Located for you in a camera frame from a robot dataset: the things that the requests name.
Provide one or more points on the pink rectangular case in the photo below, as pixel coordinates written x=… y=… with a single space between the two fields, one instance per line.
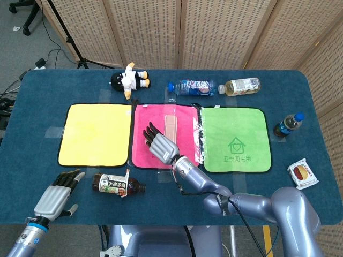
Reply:
x=171 y=125

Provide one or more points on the grey robot torso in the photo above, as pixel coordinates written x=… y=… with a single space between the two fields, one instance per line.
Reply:
x=150 y=241

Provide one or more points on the black office chair base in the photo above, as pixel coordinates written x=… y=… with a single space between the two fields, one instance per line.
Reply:
x=28 y=25

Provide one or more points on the clear bottle blue label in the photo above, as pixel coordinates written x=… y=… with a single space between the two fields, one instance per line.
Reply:
x=193 y=87

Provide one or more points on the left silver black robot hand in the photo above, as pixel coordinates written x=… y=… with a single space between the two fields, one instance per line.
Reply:
x=52 y=202

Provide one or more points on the white snack packet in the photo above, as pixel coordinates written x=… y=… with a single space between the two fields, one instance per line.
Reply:
x=302 y=174

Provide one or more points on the green microfibre cloth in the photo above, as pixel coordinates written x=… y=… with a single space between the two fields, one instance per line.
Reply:
x=241 y=125

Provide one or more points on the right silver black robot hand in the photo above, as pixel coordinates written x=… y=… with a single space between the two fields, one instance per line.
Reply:
x=163 y=148

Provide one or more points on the yellow tea bottle white cap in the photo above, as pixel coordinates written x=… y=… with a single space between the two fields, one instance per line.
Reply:
x=241 y=86

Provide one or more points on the dark tea bottle white label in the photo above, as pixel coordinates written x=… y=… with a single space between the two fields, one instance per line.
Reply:
x=110 y=184

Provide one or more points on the crinkled clear tape strip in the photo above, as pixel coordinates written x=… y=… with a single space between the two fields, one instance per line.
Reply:
x=199 y=139

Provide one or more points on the yellow microfibre cloth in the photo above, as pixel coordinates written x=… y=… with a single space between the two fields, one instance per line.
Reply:
x=93 y=134

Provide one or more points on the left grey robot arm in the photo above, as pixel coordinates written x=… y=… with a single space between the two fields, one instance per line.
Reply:
x=26 y=238

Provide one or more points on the white paper scrap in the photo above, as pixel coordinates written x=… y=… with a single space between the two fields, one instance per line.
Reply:
x=16 y=28

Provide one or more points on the black white plush toy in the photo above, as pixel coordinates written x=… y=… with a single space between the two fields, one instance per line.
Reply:
x=128 y=79

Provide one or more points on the dark soda bottle blue cap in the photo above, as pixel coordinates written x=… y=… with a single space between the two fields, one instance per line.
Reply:
x=286 y=124

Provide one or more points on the black white power adapter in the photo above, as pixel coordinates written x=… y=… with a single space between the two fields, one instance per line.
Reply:
x=40 y=63

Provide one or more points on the pink microfibre cloth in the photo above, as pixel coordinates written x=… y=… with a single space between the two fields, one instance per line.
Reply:
x=185 y=128

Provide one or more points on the woven folding screen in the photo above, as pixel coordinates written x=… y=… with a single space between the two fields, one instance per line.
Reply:
x=214 y=32

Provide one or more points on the blue felt table cover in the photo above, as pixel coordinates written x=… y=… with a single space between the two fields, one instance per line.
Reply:
x=134 y=208

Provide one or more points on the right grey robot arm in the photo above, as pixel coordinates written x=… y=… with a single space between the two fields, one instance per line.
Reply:
x=289 y=208

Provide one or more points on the black tripod stand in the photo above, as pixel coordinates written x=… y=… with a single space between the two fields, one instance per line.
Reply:
x=70 y=40

